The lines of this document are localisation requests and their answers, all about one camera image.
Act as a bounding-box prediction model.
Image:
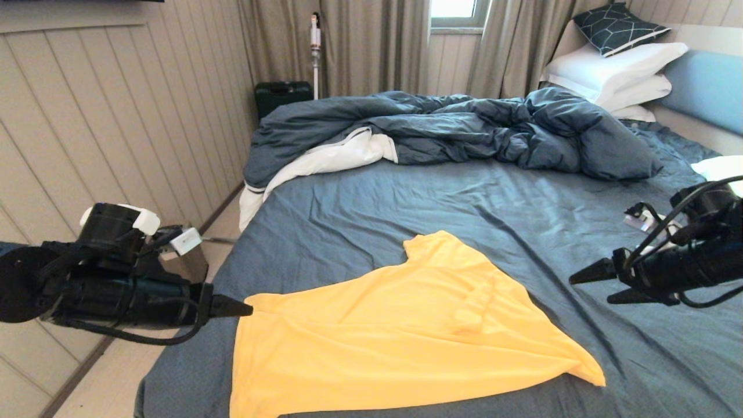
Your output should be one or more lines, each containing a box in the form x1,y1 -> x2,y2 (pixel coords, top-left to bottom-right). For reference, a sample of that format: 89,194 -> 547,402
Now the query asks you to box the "beige curtain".
466,0 -> 610,99
237,0 -> 431,97

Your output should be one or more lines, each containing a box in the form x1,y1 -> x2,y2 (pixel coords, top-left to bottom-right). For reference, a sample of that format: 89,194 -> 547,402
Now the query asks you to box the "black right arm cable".
624,176 -> 743,308

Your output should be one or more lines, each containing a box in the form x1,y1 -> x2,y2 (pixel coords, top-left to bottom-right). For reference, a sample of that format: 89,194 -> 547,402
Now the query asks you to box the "white stick vacuum cleaner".
311,12 -> 322,99

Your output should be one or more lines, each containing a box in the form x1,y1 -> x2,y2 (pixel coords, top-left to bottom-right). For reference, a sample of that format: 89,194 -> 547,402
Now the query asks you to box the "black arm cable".
624,176 -> 743,308
52,232 -> 211,347

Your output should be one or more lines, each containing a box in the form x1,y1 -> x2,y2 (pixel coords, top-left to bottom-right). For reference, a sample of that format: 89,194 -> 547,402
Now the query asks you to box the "dark patterned cushion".
573,3 -> 671,58

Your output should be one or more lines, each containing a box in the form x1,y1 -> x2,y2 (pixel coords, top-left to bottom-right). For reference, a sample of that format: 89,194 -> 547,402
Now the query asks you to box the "crumpled dark blue duvet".
243,87 -> 663,190

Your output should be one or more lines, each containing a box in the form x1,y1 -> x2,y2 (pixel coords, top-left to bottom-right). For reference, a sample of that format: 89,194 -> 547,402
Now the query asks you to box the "blue bed sheet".
135,119 -> 743,418

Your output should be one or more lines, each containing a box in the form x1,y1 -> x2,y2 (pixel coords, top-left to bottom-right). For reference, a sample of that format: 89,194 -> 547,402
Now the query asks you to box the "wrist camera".
624,202 -> 665,234
160,228 -> 203,256

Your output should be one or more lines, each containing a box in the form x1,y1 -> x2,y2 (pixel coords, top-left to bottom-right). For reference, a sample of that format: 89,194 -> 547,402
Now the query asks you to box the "dark green suitcase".
254,81 -> 314,121

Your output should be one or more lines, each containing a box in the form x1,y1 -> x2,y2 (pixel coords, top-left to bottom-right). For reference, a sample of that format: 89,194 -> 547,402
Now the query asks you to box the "yellow t-shirt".
229,230 -> 606,418

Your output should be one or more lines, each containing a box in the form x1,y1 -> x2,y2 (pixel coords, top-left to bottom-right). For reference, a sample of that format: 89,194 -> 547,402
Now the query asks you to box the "large white pillow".
543,42 -> 689,105

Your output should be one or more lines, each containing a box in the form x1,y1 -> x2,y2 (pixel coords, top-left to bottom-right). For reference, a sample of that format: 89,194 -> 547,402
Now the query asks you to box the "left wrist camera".
160,228 -> 203,256

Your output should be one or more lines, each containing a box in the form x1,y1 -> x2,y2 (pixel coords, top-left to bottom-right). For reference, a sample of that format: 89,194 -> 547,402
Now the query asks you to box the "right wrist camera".
624,202 -> 665,234

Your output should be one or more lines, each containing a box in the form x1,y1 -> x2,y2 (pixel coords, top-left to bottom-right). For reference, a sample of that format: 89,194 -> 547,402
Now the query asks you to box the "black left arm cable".
52,232 -> 211,347

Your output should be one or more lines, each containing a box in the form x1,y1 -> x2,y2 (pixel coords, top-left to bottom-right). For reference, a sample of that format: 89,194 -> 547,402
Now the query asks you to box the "window with grey frame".
430,0 -> 491,34

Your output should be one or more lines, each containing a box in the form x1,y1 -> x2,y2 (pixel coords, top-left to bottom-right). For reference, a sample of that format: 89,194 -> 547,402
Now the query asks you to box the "brown trash bin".
158,243 -> 208,285

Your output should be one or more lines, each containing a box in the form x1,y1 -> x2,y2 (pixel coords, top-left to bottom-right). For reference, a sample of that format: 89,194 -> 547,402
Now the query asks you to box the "blue headboard pad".
659,50 -> 743,138

